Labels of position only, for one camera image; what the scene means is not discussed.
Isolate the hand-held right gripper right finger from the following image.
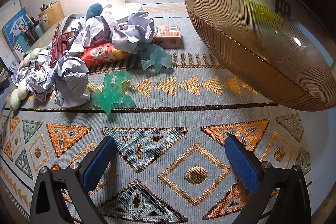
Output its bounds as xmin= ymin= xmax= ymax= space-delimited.
xmin=224 ymin=135 xmax=311 ymax=224

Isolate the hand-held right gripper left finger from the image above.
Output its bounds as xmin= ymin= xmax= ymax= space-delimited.
xmin=30 ymin=135 xmax=118 ymax=224

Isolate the green rubber glove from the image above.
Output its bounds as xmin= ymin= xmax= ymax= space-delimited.
xmin=92 ymin=72 xmax=136 ymax=114

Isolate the pastel plush toy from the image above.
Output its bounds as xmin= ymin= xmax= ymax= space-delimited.
xmin=10 ymin=48 xmax=42 ymax=110

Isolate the orange snack packet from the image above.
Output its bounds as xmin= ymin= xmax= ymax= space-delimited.
xmin=80 ymin=43 xmax=132 ymax=67

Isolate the pale blue rubber glove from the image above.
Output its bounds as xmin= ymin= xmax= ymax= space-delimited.
xmin=138 ymin=42 xmax=174 ymax=73

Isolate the long red box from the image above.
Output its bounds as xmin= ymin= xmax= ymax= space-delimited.
xmin=49 ymin=23 xmax=70 ymax=68
xmin=61 ymin=30 xmax=77 ymax=42

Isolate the amber ribbed glass bowl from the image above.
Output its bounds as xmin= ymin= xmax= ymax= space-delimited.
xmin=185 ymin=0 xmax=336 ymax=111

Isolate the orange carton box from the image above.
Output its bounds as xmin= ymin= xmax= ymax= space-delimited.
xmin=151 ymin=25 xmax=182 ymax=48

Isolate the patterned woven mat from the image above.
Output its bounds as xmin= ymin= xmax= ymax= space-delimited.
xmin=0 ymin=1 xmax=313 ymax=224

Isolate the teal bottle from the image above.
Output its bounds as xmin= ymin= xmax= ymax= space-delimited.
xmin=35 ymin=23 xmax=46 ymax=38

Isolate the black mesh pen holder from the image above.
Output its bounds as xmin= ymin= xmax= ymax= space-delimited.
xmin=25 ymin=17 xmax=40 ymax=43

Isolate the plush duck toy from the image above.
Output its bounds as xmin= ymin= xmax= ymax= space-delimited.
xmin=85 ymin=2 xmax=113 ymax=20

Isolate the cardboard pen holder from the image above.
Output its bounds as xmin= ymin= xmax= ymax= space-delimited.
xmin=38 ymin=1 xmax=65 ymax=30

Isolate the blue cover book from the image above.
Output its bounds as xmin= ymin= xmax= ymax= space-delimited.
xmin=2 ymin=8 xmax=36 ymax=54

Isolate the white book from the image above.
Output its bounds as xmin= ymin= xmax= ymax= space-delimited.
xmin=0 ymin=0 xmax=23 ymax=20

